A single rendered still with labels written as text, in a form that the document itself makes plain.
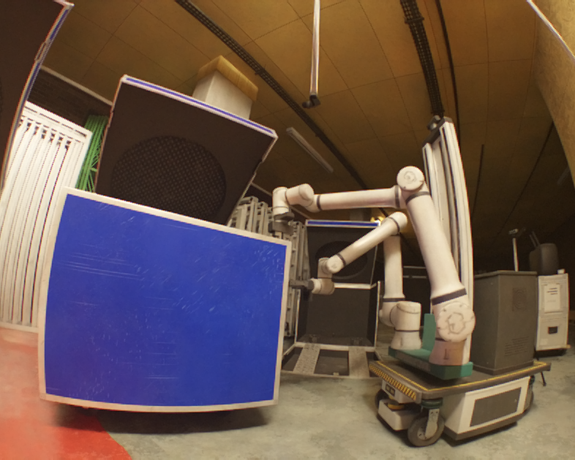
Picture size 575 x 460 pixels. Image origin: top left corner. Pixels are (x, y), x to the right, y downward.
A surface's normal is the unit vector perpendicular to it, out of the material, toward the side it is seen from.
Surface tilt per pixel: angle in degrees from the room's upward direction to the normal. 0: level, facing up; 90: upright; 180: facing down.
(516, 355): 90
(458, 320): 94
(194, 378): 90
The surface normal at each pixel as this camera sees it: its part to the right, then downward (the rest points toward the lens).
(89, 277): 0.58, -0.16
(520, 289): 0.03, -0.25
